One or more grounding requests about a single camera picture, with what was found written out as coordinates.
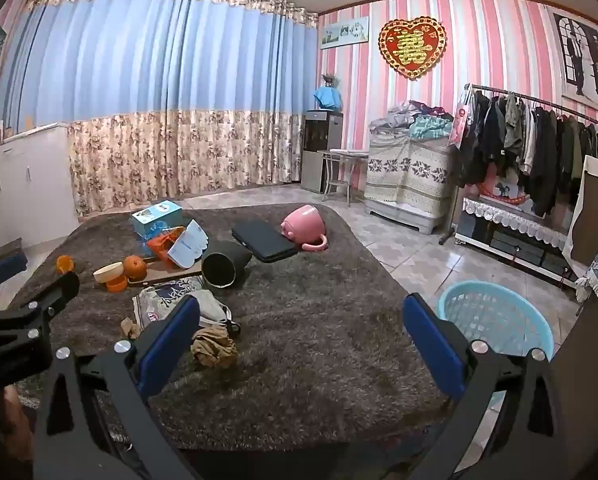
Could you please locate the brown paper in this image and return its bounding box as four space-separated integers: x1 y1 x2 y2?
191 326 240 368

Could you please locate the metal clothes rack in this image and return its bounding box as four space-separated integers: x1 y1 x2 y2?
439 82 598 246

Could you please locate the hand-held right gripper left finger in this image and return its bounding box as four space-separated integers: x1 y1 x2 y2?
33 295 202 480

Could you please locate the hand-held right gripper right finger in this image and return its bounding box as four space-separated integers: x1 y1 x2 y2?
403 292 565 480

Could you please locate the orange fruit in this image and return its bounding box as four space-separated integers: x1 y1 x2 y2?
123 256 147 281

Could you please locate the white plastic bag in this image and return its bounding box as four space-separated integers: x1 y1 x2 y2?
189 290 235 331

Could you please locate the printed white packet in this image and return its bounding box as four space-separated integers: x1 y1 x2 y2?
131 282 202 331

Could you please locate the low black cabinet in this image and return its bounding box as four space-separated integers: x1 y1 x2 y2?
454 195 587 288

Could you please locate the wedding photo poster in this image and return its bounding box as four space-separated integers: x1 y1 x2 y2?
546 7 598 109

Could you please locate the pile of clothes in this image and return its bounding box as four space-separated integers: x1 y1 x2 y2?
369 100 454 141

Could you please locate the red plastic basin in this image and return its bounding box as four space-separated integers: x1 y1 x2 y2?
476 180 530 206

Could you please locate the white lace cloth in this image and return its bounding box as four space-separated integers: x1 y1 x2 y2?
462 196 580 251

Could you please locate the pink hanging bag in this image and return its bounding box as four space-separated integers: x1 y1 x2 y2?
448 91 472 150

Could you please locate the landscape wall picture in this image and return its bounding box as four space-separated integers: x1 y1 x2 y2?
320 16 371 51

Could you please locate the person's left hand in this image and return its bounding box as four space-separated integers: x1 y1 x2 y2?
3 386 34 462

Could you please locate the cream plastic bowl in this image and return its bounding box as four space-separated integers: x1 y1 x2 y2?
93 261 126 285

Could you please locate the row of hanging clothes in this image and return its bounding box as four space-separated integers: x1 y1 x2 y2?
454 87 598 218

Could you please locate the grey water dispenser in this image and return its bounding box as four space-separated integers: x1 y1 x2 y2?
300 109 345 194

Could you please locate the white framed board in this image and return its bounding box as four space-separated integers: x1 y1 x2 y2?
566 155 598 266

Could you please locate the pink mug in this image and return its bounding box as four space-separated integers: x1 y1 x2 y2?
280 205 328 252

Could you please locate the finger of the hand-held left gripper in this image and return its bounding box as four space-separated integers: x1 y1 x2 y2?
0 251 28 308
24 271 81 320

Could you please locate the patterned cloth covered cabinet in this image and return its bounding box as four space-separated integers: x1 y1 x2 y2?
364 130 452 236

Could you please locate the blue cloth cover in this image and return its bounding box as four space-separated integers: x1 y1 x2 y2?
313 85 344 111

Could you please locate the brown phone case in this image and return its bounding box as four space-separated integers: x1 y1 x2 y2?
126 257 203 288

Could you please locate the orange plastic bag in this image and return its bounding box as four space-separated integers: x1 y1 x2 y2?
146 227 187 266

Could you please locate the blue and floral curtain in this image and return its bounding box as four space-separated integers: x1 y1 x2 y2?
0 0 321 217

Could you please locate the red heart wall decoration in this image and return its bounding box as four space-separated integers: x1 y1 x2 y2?
377 17 448 81

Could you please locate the black zip case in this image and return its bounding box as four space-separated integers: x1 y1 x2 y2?
230 221 300 264

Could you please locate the small folding table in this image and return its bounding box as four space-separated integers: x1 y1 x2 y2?
317 149 370 204

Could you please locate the light blue plastic basket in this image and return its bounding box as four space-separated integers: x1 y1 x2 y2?
436 280 555 361

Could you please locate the white cabinet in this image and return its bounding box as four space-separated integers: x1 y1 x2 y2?
0 122 80 261

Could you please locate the teal cardboard box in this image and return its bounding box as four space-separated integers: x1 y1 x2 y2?
131 200 184 237

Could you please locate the black ribbed cup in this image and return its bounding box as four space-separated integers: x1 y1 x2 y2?
201 240 254 290

